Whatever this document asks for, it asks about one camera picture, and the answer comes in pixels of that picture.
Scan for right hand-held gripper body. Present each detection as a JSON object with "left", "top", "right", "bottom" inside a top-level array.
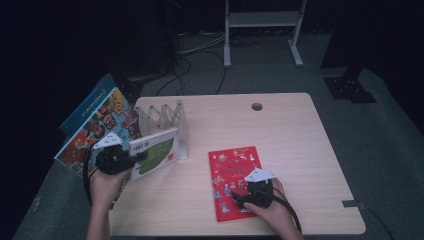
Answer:
[{"left": 244, "top": 167, "right": 278, "bottom": 209}]

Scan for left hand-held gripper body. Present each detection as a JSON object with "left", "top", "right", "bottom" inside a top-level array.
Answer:
[{"left": 92, "top": 132, "right": 136, "bottom": 175}]

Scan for white and green book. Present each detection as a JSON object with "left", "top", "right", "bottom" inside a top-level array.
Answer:
[{"left": 128, "top": 127, "right": 181, "bottom": 181}]

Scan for red picture book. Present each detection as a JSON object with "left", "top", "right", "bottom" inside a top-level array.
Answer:
[{"left": 208, "top": 145, "right": 268, "bottom": 223}]

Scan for colourful animal faces picture book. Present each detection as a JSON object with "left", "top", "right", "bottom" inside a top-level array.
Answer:
[{"left": 54, "top": 87, "right": 143, "bottom": 178}]

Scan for white expandable book rack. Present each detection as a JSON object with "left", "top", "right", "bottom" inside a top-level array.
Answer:
[{"left": 134, "top": 99, "right": 190, "bottom": 161}]

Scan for blue monster picture book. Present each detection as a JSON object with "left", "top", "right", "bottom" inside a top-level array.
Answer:
[{"left": 58, "top": 73, "right": 118, "bottom": 136}]

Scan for person's right hand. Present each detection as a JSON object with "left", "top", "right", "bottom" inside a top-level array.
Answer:
[{"left": 243, "top": 179, "right": 294, "bottom": 232}]

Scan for person's left hand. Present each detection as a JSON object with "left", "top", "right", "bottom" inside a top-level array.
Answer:
[{"left": 89, "top": 168, "right": 132, "bottom": 209}]

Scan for black metal stand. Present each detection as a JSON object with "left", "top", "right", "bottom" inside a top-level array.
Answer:
[
  {"left": 114, "top": 71, "right": 168, "bottom": 105},
  {"left": 321, "top": 33, "right": 378, "bottom": 104}
]

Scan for grey tape piece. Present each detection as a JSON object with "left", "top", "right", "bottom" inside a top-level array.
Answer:
[{"left": 342, "top": 199, "right": 367, "bottom": 210}]

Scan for white metal stand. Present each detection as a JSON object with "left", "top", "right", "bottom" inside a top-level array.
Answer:
[{"left": 223, "top": 0, "right": 308, "bottom": 68}]

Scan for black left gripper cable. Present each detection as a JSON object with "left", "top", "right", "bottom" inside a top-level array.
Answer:
[{"left": 82, "top": 146, "right": 102, "bottom": 206}]

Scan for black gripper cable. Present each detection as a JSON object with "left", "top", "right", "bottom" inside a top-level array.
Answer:
[
  {"left": 263, "top": 189, "right": 303, "bottom": 234},
  {"left": 82, "top": 146, "right": 102, "bottom": 206}
]

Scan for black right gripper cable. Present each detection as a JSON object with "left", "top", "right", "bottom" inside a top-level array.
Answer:
[{"left": 263, "top": 189, "right": 303, "bottom": 234}]

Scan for black floor cable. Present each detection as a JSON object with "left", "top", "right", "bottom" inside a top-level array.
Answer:
[
  {"left": 154, "top": 49, "right": 193, "bottom": 98},
  {"left": 181, "top": 49, "right": 228, "bottom": 96}
]

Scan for thin black table cable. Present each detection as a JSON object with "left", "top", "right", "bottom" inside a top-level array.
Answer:
[{"left": 363, "top": 204, "right": 398, "bottom": 240}]

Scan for white floor cables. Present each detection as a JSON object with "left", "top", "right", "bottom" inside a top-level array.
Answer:
[{"left": 179, "top": 32, "right": 228, "bottom": 56}]

